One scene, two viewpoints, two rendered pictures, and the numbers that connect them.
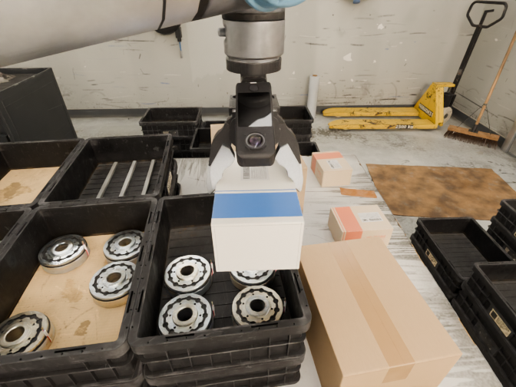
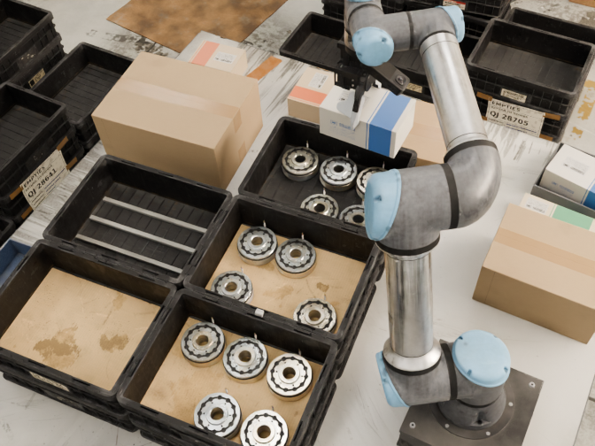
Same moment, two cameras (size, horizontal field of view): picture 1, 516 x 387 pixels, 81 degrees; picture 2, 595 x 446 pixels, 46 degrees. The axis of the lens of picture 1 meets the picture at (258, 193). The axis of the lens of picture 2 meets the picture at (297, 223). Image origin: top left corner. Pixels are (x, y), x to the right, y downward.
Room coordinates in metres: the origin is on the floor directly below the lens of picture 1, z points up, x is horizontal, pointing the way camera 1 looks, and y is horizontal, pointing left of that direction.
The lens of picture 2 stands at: (-0.13, 1.12, 2.32)
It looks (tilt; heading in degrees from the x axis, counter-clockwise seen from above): 53 degrees down; 304
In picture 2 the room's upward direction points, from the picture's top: 4 degrees counter-clockwise
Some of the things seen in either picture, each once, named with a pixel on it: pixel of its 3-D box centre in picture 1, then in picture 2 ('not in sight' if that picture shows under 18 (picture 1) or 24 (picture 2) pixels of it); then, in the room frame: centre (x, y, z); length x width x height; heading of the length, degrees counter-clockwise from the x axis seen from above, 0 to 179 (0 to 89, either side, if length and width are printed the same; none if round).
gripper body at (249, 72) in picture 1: (253, 102); (358, 63); (0.42, 0.01, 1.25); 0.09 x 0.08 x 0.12; 2
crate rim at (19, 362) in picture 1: (71, 264); (283, 264); (0.42, 0.38, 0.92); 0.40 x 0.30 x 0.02; 8
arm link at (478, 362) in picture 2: not in sight; (475, 366); (-0.08, 0.43, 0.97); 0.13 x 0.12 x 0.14; 37
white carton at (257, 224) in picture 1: (255, 203); (367, 116); (0.39, 0.00, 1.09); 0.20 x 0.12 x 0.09; 2
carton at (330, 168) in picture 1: (330, 168); (218, 64); (1.11, -0.31, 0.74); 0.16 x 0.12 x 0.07; 8
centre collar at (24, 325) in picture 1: (15, 334); (314, 316); (0.30, 0.44, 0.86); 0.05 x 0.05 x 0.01
